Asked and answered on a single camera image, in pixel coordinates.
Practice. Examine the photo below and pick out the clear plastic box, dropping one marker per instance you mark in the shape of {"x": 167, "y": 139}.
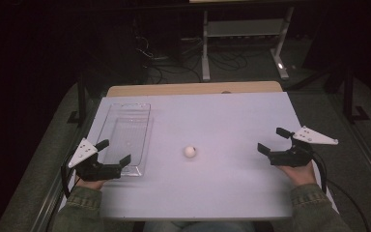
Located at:
{"x": 127, "y": 135}

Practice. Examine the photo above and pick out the white metal stand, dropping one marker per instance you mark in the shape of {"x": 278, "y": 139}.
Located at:
{"x": 244, "y": 28}

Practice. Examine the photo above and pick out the white ball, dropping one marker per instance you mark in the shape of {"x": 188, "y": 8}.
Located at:
{"x": 190, "y": 151}

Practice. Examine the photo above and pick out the black metal stand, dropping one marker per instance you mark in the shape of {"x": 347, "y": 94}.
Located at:
{"x": 348, "y": 93}
{"x": 81, "y": 96}

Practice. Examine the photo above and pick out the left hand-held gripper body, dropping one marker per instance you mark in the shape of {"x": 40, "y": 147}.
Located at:
{"x": 91, "y": 170}

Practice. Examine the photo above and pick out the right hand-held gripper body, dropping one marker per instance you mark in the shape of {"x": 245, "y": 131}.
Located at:
{"x": 291, "y": 158}

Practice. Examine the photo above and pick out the person's left hand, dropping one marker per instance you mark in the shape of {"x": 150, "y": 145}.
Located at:
{"x": 91, "y": 184}

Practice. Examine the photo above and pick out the person's right hand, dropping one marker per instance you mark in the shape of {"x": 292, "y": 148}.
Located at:
{"x": 301, "y": 175}

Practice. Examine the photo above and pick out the white table cover sheet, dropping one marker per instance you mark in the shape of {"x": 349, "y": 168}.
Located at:
{"x": 212, "y": 122}

